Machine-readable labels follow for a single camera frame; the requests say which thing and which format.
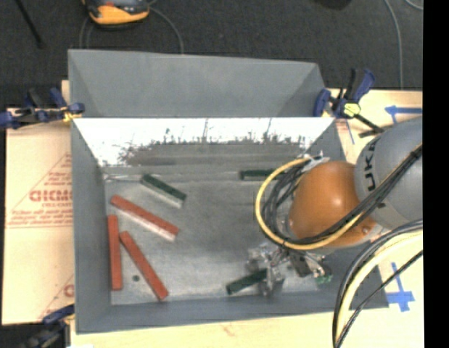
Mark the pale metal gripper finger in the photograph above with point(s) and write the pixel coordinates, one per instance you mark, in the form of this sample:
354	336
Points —
272	283
259	259

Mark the dark green flat block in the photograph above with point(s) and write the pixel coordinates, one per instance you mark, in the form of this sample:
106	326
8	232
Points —
165	190
258	174
246	282

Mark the grey metal bin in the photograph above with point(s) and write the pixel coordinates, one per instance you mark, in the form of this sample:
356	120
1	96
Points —
209	230

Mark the red-brown flat block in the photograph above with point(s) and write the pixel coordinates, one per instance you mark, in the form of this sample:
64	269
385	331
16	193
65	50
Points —
144	216
142	265
114	252

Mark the brown cardboard board, red print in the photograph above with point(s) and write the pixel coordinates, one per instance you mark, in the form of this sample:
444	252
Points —
35	252

